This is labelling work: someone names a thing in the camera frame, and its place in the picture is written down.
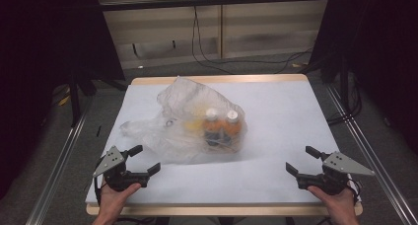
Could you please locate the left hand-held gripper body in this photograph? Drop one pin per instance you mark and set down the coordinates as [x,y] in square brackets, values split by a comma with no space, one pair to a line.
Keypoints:
[113,175]

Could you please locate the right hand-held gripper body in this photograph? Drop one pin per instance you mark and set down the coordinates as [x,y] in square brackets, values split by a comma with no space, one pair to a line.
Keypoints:
[332,182]

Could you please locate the clear plastic bag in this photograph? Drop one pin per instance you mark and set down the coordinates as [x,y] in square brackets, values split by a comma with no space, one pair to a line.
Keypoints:
[177,142]

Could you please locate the person's right hand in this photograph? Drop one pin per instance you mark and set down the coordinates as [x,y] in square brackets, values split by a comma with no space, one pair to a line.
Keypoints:
[340,205]

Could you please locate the person's left hand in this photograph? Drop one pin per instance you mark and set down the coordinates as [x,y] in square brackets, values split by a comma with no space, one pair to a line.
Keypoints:
[113,202]

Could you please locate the white table mat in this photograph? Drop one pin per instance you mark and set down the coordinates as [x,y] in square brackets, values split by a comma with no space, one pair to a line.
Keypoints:
[263,172]

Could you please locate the orange bottle with white cap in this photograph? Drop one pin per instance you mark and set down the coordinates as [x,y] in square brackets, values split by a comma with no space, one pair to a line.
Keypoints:
[232,127]
[212,126]

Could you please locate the black stand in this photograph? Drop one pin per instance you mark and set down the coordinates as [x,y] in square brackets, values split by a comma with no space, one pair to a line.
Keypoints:
[75,100]

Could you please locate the wooden table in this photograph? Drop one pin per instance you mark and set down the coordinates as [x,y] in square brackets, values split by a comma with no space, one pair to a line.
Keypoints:
[217,78]

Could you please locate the black curtain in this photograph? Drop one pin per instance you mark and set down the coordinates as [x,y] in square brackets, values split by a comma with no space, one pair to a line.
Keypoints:
[33,54]
[387,54]

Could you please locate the black horizontal bar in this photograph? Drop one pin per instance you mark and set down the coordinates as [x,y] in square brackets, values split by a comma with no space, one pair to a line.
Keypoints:
[197,2]

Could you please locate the metal floor rail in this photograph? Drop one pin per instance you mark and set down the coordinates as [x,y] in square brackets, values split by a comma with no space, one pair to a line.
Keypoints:
[55,172]
[371,156]

